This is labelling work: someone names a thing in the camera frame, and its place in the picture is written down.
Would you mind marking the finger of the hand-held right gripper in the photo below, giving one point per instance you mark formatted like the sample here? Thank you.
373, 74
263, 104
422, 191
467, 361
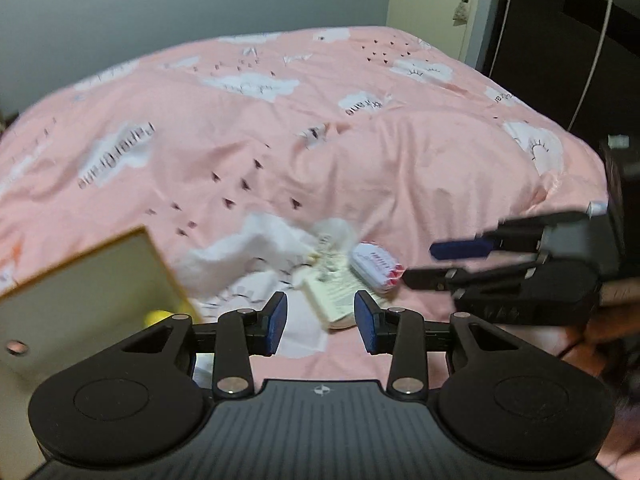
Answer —
460, 249
450, 277

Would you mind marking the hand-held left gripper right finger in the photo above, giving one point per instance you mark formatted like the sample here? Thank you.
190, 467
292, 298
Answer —
365, 325

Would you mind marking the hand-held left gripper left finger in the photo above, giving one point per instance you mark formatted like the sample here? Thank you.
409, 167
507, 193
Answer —
277, 322

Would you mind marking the cream soap packet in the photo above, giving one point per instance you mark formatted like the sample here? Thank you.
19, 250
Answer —
332, 295

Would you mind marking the yellow bottle with white cap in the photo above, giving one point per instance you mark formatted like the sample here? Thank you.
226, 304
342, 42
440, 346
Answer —
156, 317

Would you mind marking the yellow storage box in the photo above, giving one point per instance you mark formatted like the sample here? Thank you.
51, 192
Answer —
90, 290

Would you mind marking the person's right hand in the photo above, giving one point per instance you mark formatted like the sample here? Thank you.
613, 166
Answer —
617, 325

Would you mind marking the white fluffy puff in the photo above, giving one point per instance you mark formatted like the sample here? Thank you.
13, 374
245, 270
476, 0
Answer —
332, 235

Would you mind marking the pink cloud print blanket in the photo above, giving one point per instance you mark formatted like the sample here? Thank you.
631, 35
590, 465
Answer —
400, 160

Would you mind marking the small hanging charm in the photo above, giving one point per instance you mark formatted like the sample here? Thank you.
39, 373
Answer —
459, 12

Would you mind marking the cream door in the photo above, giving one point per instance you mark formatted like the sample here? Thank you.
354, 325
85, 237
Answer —
425, 0

